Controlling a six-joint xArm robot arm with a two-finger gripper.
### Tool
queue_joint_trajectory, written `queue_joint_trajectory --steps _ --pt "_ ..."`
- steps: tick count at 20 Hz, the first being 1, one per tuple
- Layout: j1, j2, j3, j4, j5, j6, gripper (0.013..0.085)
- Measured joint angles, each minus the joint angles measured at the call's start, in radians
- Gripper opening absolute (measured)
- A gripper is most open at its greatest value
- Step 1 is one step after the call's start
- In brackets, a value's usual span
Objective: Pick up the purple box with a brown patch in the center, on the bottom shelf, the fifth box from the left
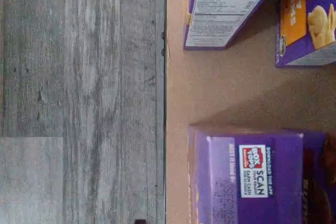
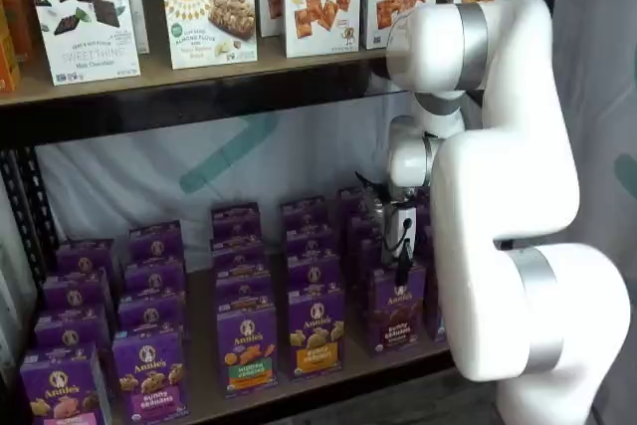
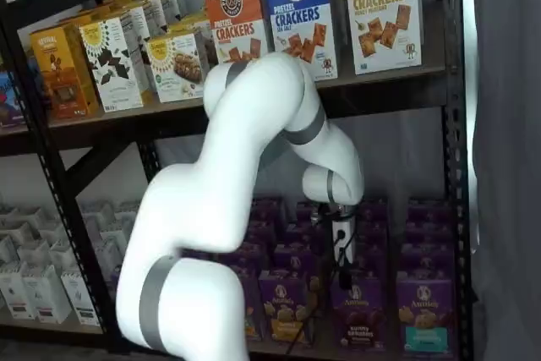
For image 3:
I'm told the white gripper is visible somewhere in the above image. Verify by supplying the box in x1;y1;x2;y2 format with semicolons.
331;215;357;291

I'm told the purple box brown patch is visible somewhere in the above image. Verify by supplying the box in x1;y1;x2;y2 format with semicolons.
354;220;388;249
358;196;388;223
346;246;388;282
331;278;386;352

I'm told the purple box orange patch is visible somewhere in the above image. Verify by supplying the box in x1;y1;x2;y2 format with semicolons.
295;200;322;225
272;242;318;274
258;270;314;347
285;221;329;248

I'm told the purple box teal patch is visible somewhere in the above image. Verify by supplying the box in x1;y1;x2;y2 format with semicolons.
403;220;456;246
407;197;453;223
396;278;456;356
399;242;456;282

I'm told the purple box green patch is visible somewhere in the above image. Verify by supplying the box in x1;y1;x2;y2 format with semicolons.
240;270;263;342
215;242;274;273
251;196;284;223
244;220;280;246

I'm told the gold pretzel crackers box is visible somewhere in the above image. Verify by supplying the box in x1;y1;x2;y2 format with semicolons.
342;0;424;76

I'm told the white almond bar box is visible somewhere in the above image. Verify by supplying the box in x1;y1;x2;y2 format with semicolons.
167;13;216;73
145;32;211;104

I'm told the blue pretzel crackers box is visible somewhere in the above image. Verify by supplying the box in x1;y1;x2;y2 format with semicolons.
261;0;339;83

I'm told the orange pretzel crackers box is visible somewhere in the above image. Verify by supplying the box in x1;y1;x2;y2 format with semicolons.
202;0;271;67

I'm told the white chocolate thins box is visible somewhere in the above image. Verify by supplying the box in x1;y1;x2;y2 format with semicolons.
78;17;144;113
159;0;189;36
122;4;154;105
141;0;170;41

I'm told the blue purple snack box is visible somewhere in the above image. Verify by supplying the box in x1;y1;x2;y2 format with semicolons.
0;68;27;129

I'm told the grey fabric curtain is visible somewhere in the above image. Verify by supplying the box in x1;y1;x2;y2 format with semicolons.
462;0;541;361

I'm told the white paper package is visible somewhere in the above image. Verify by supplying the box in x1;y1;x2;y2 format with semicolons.
78;201;140;231
0;271;37;320
37;220;71;243
0;219;43;243
60;270;105;328
20;265;73;324
0;236;22;273
46;238;81;271
0;203;54;223
16;238;54;271

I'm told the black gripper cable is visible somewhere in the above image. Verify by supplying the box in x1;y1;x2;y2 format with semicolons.
331;227;355;271

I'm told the black camera cable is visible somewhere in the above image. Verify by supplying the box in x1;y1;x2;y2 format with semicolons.
286;304;325;356

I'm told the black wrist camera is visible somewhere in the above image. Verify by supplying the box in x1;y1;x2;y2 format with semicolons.
310;203;337;227

